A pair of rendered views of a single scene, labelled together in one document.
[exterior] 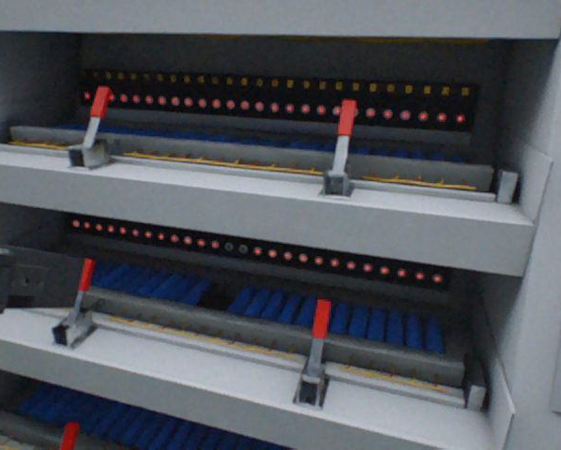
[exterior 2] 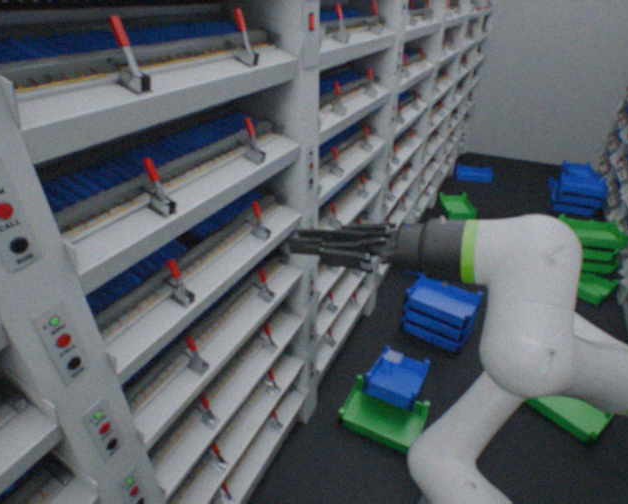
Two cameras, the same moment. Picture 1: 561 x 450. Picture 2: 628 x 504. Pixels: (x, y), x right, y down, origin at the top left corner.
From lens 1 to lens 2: 0.81 m
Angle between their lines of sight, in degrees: 78
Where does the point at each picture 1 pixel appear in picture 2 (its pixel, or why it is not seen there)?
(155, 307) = (190, 259)
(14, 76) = not seen: outside the picture
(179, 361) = (224, 265)
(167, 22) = (189, 107)
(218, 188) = (234, 183)
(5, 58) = not seen: hidden behind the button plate
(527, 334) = (302, 176)
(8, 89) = not seen: hidden behind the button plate
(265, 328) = (229, 229)
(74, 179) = (175, 221)
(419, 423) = (284, 219)
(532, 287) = (302, 162)
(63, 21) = (128, 127)
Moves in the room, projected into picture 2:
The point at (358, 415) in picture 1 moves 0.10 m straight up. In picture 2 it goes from (276, 230) to (274, 193)
